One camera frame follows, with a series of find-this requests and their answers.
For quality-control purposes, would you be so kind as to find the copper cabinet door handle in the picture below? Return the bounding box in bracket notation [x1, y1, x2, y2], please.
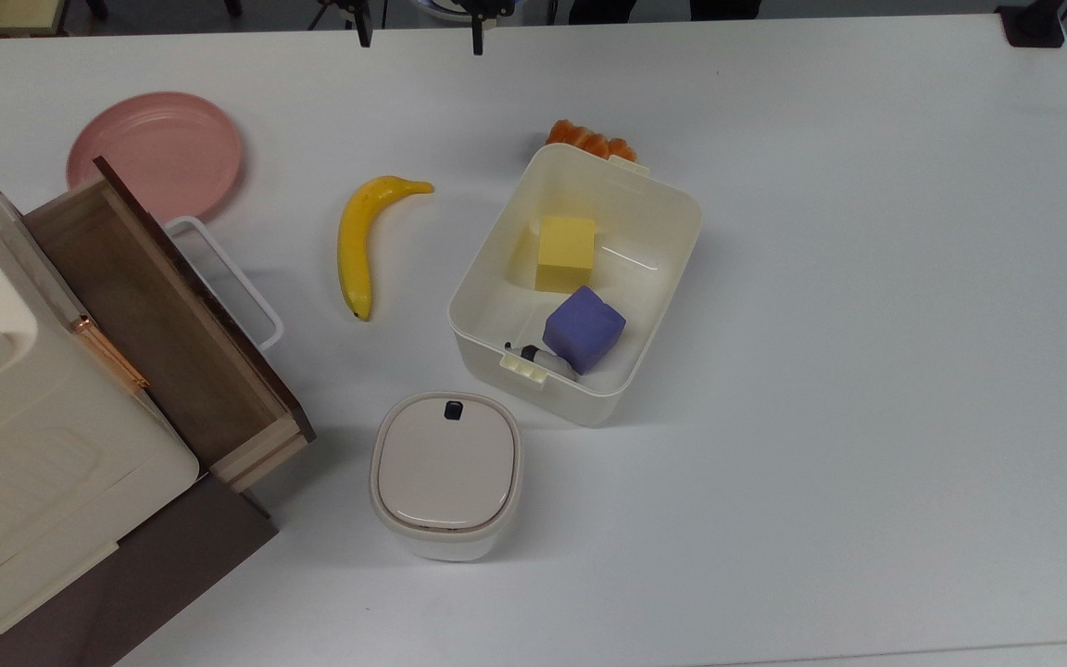
[70, 313, 150, 392]

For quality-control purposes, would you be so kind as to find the white trash can with lid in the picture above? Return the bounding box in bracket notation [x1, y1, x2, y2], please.
[369, 390, 523, 563]

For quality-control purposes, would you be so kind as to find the purple foam cube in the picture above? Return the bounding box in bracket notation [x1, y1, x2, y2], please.
[542, 285, 628, 376]

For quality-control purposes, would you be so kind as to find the cream plastic cabinet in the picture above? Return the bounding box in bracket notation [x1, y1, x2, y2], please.
[0, 134, 201, 663]

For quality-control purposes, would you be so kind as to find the dark brown cabinet base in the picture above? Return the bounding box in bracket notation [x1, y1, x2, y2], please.
[0, 472, 280, 667]

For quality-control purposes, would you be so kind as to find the cream plastic storage box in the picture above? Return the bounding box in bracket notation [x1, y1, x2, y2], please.
[447, 142, 704, 428]

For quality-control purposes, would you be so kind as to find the yellow toy banana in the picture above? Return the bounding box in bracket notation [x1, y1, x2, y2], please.
[337, 175, 435, 322]

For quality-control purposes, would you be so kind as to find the brown wooden drawer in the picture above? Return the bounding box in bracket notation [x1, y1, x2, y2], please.
[22, 156, 317, 492]

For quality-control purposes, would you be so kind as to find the black camera stand clamp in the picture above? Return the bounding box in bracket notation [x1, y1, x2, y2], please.
[997, 0, 1067, 49]

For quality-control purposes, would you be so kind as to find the dark robot gripper body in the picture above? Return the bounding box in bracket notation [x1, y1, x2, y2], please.
[311, 0, 518, 21]

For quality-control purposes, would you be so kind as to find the white drawer handle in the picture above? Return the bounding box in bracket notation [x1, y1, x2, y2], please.
[163, 216, 285, 352]

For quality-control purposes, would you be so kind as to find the yellow foam cube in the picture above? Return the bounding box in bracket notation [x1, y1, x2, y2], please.
[533, 215, 597, 295]

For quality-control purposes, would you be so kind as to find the pink plastic plate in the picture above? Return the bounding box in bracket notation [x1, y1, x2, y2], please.
[66, 91, 245, 223]

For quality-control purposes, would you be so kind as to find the toy bread with orange topping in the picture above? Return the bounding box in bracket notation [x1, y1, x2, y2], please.
[546, 119, 638, 164]

